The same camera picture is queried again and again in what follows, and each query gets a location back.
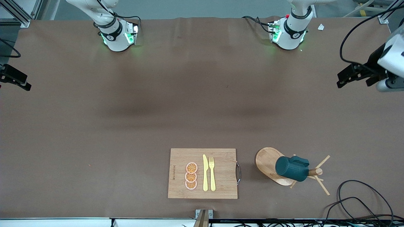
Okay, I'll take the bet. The teal cup with gold inside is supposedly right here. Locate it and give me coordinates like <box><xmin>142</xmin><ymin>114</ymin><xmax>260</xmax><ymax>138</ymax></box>
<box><xmin>275</xmin><ymin>156</ymin><xmax>310</xmax><ymax>182</ymax></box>

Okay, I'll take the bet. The wooden mug tree stand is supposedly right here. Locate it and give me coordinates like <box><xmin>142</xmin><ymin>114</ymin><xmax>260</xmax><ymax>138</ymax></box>
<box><xmin>255</xmin><ymin>147</ymin><xmax>331</xmax><ymax>196</ymax></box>

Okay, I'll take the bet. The yellow plastic fork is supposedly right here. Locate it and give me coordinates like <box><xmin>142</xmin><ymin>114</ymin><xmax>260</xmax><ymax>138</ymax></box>
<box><xmin>209</xmin><ymin>157</ymin><xmax>217</xmax><ymax>192</ymax></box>

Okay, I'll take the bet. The yellow plastic knife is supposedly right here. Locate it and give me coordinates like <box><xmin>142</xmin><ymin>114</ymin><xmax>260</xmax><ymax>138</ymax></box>
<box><xmin>203</xmin><ymin>154</ymin><xmax>209</xmax><ymax>192</ymax></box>

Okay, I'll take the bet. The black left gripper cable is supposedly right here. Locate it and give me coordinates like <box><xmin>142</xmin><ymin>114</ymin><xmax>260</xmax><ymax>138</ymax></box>
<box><xmin>340</xmin><ymin>5</ymin><xmax>404</xmax><ymax>67</ymax></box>

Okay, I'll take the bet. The black loose cable loop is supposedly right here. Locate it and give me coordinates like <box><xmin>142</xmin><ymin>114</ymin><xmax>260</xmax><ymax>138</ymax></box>
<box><xmin>337</xmin><ymin>180</ymin><xmax>395</xmax><ymax>221</ymax></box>
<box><xmin>322</xmin><ymin>197</ymin><xmax>381</xmax><ymax>222</ymax></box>

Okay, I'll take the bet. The black base cable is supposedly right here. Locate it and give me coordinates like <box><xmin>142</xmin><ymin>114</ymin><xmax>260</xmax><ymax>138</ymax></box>
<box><xmin>242</xmin><ymin>16</ymin><xmax>276</xmax><ymax>34</ymax></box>
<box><xmin>95</xmin><ymin>0</ymin><xmax>141</xmax><ymax>32</ymax></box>

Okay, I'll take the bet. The bamboo cutting board with handle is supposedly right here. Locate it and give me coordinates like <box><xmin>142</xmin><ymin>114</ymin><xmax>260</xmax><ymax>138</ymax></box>
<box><xmin>168</xmin><ymin>148</ymin><xmax>241</xmax><ymax>199</ymax></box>

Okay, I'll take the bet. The black cable bundle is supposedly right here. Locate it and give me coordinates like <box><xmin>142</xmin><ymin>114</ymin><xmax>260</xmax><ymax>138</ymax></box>
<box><xmin>218</xmin><ymin>219</ymin><xmax>404</xmax><ymax>227</ymax></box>

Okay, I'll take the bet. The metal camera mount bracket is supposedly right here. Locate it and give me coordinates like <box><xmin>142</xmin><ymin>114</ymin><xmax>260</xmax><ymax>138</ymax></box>
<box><xmin>194</xmin><ymin>209</ymin><xmax>213</xmax><ymax>227</ymax></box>

